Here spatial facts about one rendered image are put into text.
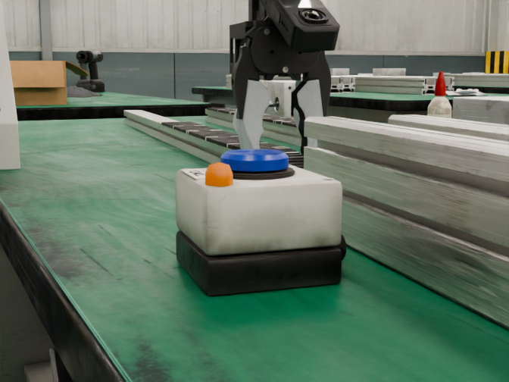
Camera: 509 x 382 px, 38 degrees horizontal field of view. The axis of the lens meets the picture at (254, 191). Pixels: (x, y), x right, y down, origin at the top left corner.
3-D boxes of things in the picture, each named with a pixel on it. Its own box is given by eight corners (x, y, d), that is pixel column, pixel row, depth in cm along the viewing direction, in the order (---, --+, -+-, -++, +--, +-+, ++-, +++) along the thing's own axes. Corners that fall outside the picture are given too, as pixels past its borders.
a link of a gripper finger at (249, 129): (240, 165, 81) (259, 82, 80) (257, 172, 75) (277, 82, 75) (213, 159, 80) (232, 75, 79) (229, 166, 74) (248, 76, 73)
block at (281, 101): (257, 124, 164) (257, 81, 163) (304, 123, 168) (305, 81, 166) (273, 127, 155) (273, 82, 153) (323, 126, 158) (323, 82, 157)
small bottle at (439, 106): (444, 144, 121) (447, 71, 119) (454, 146, 117) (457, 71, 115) (422, 145, 120) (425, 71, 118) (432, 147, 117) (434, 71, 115)
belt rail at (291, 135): (204, 121, 174) (204, 108, 173) (221, 121, 175) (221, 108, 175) (416, 177, 84) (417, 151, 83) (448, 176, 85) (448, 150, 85)
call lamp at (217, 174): (202, 183, 40) (201, 161, 40) (228, 181, 41) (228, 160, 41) (209, 186, 39) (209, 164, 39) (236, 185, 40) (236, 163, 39)
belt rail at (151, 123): (123, 123, 168) (123, 110, 168) (142, 123, 169) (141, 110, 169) (258, 186, 78) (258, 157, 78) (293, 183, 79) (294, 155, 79)
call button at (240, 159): (213, 180, 45) (212, 148, 45) (274, 178, 46) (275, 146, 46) (231, 191, 41) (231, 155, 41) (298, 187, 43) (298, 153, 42)
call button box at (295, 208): (175, 261, 47) (173, 164, 46) (315, 250, 50) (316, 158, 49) (207, 298, 40) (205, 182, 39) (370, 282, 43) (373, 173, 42)
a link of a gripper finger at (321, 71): (332, 113, 79) (316, 30, 77) (338, 114, 77) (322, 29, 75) (291, 124, 77) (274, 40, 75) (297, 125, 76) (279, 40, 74)
